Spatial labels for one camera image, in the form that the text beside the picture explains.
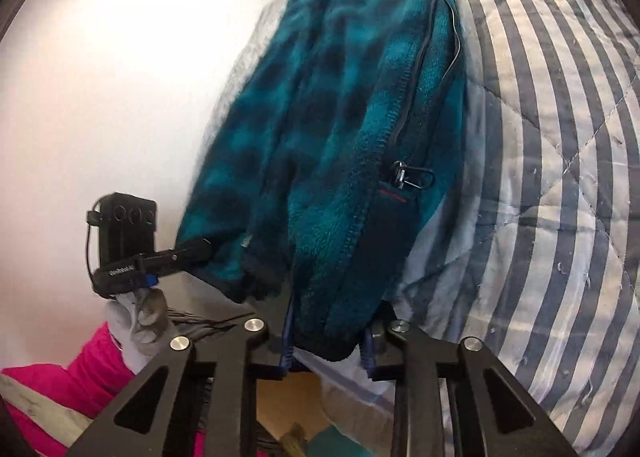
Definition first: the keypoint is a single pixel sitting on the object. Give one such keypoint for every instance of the grey gloved left hand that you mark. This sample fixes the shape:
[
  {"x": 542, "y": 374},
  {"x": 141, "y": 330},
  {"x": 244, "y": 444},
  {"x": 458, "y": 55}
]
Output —
[{"x": 139, "y": 323}]

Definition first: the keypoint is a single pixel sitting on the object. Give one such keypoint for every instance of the zebra striped fabric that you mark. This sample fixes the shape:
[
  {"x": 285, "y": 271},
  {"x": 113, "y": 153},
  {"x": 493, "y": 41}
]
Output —
[{"x": 196, "y": 327}]

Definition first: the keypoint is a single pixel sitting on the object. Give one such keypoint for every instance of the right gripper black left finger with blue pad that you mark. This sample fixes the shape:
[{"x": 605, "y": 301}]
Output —
[{"x": 281, "y": 326}]

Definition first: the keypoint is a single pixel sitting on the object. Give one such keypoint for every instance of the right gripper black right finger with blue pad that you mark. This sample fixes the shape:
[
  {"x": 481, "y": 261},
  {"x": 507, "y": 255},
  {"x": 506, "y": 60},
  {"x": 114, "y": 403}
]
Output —
[{"x": 379, "y": 357}]

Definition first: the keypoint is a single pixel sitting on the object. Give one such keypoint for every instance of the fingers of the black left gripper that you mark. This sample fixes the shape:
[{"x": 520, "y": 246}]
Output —
[{"x": 194, "y": 252}]

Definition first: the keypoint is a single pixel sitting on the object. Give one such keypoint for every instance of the blue white striped quilt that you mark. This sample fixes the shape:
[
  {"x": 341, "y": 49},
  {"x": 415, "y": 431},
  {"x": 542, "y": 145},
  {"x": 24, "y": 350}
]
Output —
[{"x": 534, "y": 249}]

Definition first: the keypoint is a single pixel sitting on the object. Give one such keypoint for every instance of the teal plaid fleece jacket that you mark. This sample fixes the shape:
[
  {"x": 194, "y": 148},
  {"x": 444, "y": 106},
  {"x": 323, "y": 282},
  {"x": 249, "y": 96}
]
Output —
[{"x": 336, "y": 152}]

